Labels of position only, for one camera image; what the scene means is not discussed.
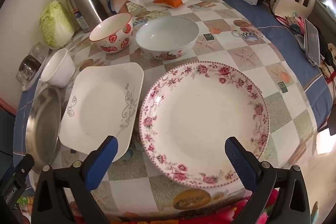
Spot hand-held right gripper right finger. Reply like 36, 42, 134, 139
224, 136, 311, 224

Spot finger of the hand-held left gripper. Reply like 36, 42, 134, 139
11, 154, 35, 181

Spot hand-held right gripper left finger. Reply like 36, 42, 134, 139
31, 135, 119, 224

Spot stainless steel round plate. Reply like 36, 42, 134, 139
25, 85, 62, 174

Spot white square plate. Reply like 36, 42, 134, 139
58, 62, 144, 163

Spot pink floral round plate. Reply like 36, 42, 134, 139
139, 61, 270, 189

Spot small plain white bowl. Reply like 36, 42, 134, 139
40, 48, 76, 88

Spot strawberry print bowl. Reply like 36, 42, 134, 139
89, 13, 133, 54

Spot large white bowl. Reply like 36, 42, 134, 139
135, 16, 199, 61

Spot clear glass jars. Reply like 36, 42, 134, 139
21, 60, 50, 92

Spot clear glass cup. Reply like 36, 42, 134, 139
31, 42, 50, 62
16, 55, 40, 83

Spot checkered printed tablecloth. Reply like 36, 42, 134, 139
26, 0, 323, 219

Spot blue tablecloth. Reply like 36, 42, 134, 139
13, 0, 334, 188

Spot napa cabbage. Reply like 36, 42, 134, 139
39, 0, 75, 49

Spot colourful packet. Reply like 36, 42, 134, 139
285, 13, 306, 35

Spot stainless steel thermos jug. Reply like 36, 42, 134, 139
61, 0, 111, 33

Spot orange snack packet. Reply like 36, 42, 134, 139
153, 0, 192, 8

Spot thin white cable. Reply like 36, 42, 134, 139
215, 0, 282, 29

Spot black power cable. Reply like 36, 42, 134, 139
259, 0, 292, 28

